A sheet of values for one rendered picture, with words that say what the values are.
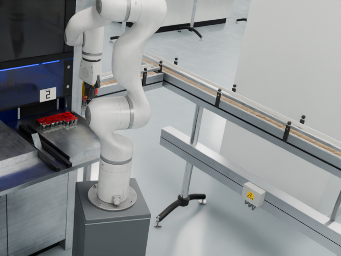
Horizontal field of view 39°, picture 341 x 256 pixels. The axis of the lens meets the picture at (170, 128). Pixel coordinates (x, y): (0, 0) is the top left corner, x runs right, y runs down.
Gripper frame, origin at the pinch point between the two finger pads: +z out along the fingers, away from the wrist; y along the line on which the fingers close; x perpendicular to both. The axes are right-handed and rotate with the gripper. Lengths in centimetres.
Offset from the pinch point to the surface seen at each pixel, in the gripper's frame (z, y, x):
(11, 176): 26.2, 3.6, -38.3
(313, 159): 28, 65, 88
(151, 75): 21, -41, 77
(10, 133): 24.6, -24.7, -23.3
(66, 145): 26.0, -5.3, -7.1
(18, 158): 24.0, -3.2, -31.5
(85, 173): 78, -45, 35
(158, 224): 113, -14, 71
